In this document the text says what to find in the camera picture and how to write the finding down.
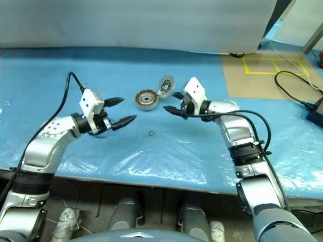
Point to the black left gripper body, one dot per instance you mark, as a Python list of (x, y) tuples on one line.
[(101, 121)]

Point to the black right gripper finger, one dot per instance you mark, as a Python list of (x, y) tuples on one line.
[(175, 111), (178, 95)]

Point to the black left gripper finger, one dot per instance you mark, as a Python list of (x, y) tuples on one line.
[(113, 102), (123, 123)]

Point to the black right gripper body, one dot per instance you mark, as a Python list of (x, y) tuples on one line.
[(187, 104)]

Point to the grey motor stator disc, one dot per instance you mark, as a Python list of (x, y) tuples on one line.
[(166, 85)]

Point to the silver motor base copper windings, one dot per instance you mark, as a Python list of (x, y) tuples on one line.
[(147, 99)]

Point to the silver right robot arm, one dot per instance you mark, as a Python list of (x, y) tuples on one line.
[(237, 128)]

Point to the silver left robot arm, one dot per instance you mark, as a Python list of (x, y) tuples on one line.
[(48, 136)]

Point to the blue plastic table cover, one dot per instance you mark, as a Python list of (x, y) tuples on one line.
[(151, 63)]

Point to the brown cardboard sheet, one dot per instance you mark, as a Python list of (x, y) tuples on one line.
[(252, 83)]

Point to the large white board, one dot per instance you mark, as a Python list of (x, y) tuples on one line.
[(126, 22)]

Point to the yellow tape rectangle outline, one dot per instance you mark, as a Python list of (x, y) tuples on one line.
[(265, 73)]

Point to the grey rounded leg shell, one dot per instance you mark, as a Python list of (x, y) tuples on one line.
[(195, 219), (126, 214)]

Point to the grey taped robot foot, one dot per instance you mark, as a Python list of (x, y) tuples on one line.
[(65, 224)]

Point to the grey robot chest with emblem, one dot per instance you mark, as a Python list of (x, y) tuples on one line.
[(141, 237)]

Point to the white robot foot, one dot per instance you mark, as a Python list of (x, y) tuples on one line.
[(217, 232)]

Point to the black power adapter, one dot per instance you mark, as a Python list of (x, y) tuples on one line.
[(318, 113)]

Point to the white panel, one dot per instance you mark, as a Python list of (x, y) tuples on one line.
[(297, 25)]

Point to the red-brown object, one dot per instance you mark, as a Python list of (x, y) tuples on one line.
[(321, 59)]

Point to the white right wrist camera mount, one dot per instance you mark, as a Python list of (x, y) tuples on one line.
[(195, 87)]

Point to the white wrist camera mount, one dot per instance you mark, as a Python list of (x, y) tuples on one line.
[(195, 87), (88, 99)]

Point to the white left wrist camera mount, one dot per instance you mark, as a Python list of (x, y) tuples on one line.
[(88, 99)]

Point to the grey metal post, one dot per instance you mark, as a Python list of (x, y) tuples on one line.
[(313, 40)]

